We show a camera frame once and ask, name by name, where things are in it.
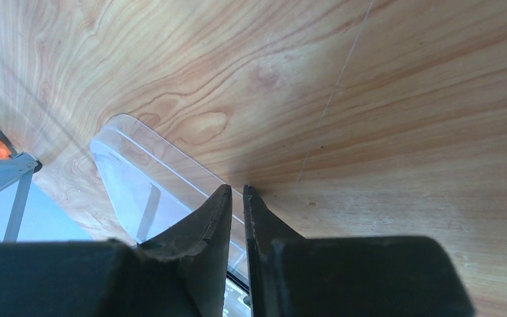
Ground clear plastic lid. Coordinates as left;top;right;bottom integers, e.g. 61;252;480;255
89;114;251;290

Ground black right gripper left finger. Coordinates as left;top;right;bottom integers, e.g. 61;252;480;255
0;185;232;316

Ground grey tripod stand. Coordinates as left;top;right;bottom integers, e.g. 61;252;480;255
0;153;42;242

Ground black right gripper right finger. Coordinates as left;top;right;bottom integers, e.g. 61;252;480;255
243;186;475;316

